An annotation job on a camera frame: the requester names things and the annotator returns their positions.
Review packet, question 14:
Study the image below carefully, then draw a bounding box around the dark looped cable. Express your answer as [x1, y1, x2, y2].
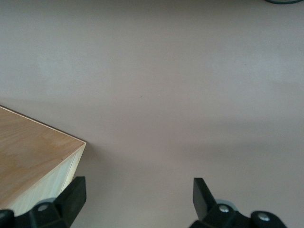
[263, 0, 304, 5]

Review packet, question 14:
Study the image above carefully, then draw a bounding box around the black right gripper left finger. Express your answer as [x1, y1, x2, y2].
[0, 176, 86, 228]

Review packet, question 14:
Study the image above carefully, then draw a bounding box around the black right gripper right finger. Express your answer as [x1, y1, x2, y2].
[189, 178, 288, 228]

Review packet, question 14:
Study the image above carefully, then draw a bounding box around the wooden drawer cabinet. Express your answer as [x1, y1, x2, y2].
[0, 105, 86, 212]

